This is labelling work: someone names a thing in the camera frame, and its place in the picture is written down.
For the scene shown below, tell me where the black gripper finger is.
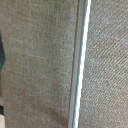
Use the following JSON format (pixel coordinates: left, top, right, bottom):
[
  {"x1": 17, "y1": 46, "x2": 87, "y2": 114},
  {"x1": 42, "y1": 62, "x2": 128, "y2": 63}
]
[{"x1": 0, "y1": 30, "x2": 6, "y2": 74}]

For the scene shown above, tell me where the brown fabric drawer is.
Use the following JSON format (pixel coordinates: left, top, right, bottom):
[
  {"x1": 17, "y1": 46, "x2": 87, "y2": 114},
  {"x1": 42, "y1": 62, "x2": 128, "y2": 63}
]
[{"x1": 0, "y1": 0, "x2": 128, "y2": 128}]

